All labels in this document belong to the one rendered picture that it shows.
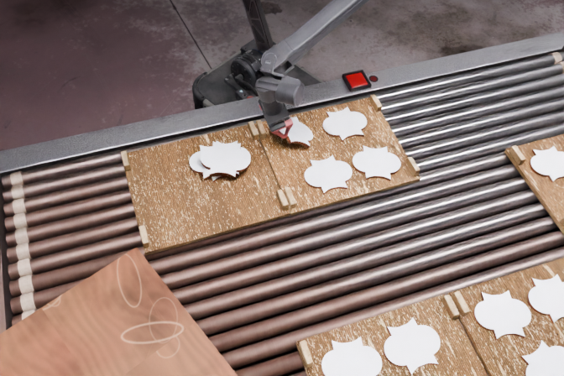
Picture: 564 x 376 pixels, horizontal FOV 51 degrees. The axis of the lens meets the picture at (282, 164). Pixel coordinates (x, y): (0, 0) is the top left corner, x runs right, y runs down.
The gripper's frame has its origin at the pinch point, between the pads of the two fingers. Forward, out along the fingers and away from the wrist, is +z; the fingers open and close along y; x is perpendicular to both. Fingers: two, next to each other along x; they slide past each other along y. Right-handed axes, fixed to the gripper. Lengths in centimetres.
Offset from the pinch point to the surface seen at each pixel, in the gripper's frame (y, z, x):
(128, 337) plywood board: -51, -16, 52
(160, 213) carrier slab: -14.4, -3.1, 40.5
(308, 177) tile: -15.9, 7.0, -1.6
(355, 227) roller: -34.1, 12.1, -7.9
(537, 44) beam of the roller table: 18, 36, -102
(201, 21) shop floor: 178, 96, 9
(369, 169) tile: -18.8, 11.8, -19.4
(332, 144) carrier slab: -5.8, 10.8, -13.0
